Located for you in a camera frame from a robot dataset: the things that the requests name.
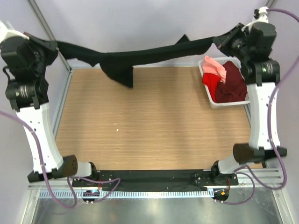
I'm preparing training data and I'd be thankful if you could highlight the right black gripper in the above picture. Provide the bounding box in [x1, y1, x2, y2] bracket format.
[213, 23, 252, 62]

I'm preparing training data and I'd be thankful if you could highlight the black t shirt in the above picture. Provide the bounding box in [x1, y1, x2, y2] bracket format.
[57, 35, 213, 88]

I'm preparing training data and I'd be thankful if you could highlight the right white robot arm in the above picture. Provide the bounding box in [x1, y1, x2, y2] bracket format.
[210, 22, 287, 185]

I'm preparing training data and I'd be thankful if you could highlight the pink t shirt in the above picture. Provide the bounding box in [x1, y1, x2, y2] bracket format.
[202, 56, 227, 83]

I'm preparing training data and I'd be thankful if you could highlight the red t shirt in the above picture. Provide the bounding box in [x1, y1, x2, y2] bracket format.
[202, 73, 221, 102]

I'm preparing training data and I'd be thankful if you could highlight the maroon t shirt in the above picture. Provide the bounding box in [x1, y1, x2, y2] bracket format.
[215, 61, 247, 103]

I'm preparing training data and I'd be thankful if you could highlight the white plastic basket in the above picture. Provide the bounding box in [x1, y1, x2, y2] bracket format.
[204, 56, 249, 109]

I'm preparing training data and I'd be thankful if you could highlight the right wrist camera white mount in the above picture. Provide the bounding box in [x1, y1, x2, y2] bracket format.
[241, 7, 269, 31]

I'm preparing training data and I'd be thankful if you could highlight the left aluminium frame post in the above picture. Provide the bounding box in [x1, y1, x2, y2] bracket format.
[26, 0, 72, 72]

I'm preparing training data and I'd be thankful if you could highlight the aluminium frame post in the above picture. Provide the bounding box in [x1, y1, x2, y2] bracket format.
[26, 0, 72, 72]
[265, 0, 277, 8]

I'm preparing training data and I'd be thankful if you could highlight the right aluminium frame post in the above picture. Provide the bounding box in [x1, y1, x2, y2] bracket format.
[265, 0, 277, 8]

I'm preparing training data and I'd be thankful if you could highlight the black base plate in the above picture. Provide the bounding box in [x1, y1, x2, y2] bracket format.
[70, 169, 239, 189]

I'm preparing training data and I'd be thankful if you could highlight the white slotted cable duct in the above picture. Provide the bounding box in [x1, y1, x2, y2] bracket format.
[38, 190, 214, 199]

